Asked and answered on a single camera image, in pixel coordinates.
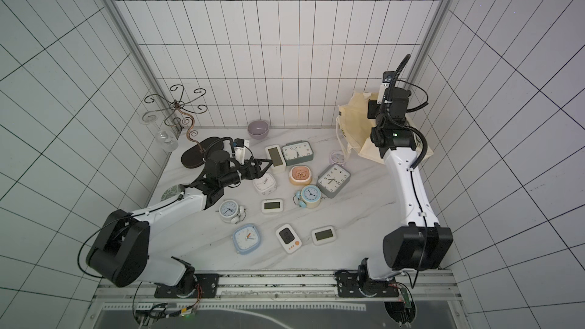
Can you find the green rectangular alarm clock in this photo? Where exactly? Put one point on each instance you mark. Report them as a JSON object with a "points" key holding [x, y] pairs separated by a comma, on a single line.
{"points": [[297, 152]]}

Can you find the white orange digital timer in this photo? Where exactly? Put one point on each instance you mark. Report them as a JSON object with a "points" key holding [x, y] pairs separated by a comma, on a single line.
{"points": [[288, 238]]}

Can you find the white twin-bell alarm clock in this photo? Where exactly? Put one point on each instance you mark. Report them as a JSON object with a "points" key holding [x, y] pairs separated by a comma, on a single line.
{"points": [[232, 212]]}

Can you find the small white digital clock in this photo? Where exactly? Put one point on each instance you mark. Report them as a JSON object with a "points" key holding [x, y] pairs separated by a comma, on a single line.
{"points": [[271, 206]]}

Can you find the blue twin-bell alarm clock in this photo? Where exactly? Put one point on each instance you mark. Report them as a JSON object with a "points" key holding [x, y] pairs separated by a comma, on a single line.
{"points": [[309, 197]]}

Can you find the grey square alarm clock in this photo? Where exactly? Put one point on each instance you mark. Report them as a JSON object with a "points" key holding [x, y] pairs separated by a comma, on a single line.
{"points": [[332, 180]]}

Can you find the green patterned coaster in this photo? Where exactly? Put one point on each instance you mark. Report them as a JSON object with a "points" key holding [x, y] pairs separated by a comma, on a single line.
{"points": [[173, 192]]}

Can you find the purple ceramic bowl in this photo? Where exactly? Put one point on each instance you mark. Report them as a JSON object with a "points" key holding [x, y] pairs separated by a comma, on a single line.
{"points": [[258, 129]]}

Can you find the orange rounded alarm clock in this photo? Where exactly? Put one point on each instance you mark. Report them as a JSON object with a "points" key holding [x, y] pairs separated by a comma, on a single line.
{"points": [[300, 175]]}

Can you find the lilac round alarm clock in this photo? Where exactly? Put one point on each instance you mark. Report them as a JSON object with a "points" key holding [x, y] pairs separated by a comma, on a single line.
{"points": [[338, 157]]}

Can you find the cream canvas floral tote bag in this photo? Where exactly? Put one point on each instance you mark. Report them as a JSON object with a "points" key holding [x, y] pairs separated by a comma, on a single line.
{"points": [[356, 127]]}

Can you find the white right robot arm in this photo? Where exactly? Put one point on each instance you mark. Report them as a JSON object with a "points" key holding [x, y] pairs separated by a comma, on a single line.
{"points": [[420, 243]]}

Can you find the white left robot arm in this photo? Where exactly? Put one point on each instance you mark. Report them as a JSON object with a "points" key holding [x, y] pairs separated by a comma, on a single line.
{"points": [[120, 252]]}

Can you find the blue square alarm clock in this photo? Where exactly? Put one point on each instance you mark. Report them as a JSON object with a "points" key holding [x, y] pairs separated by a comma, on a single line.
{"points": [[246, 239]]}

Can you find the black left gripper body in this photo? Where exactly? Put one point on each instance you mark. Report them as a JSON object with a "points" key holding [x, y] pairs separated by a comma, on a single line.
{"points": [[239, 173]]}

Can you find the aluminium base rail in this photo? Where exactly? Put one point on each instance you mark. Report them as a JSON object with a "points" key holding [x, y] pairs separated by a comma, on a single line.
{"points": [[345, 290]]}

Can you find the white digital thermometer clock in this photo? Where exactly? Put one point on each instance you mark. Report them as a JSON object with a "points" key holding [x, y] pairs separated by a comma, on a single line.
{"points": [[323, 235]]}

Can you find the white square alarm clock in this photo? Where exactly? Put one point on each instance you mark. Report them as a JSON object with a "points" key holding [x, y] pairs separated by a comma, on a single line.
{"points": [[265, 185]]}

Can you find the metal jewelry tree stand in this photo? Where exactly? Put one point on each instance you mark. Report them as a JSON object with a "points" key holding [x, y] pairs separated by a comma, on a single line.
{"points": [[181, 116]]}

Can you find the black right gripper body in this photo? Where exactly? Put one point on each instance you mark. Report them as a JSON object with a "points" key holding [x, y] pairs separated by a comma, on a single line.
{"points": [[378, 110]]}

